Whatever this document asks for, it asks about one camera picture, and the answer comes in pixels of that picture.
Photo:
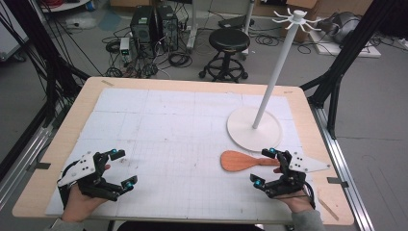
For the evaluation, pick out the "aluminium rail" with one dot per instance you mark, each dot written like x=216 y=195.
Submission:
x=343 y=166
x=22 y=160

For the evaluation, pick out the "person's right hand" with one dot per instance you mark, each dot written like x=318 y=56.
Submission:
x=298 y=202

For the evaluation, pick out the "white metal stand post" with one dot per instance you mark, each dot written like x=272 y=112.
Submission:
x=192 y=29
x=248 y=16

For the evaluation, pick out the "person's left hand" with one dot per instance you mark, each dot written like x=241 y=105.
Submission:
x=80 y=207

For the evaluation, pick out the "thin wooden stick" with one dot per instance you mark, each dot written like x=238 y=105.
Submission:
x=327 y=208

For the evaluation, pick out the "wooden spatula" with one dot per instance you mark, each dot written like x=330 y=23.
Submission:
x=234 y=160

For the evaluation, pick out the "black tape strip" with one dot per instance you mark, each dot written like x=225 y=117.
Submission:
x=42 y=166
x=337 y=182

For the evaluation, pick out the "small grey power supply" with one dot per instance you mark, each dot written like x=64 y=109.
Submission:
x=124 y=48

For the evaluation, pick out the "cardboard box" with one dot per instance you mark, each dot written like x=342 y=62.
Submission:
x=300 y=35

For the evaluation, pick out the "grey bag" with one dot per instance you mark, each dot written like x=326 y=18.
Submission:
x=340 y=25

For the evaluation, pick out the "black round stool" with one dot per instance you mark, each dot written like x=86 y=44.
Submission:
x=229 y=40

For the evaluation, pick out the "black computer tower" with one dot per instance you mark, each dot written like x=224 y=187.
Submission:
x=168 y=27
x=142 y=29

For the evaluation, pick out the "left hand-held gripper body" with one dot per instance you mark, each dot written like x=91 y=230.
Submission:
x=81 y=168

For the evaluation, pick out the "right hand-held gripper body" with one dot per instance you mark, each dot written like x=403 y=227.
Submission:
x=308 y=164

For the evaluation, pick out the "white hook stand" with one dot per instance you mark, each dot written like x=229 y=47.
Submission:
x=253 y=134

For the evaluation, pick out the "white grid mat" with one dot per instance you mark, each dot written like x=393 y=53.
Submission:
x=176 y=128

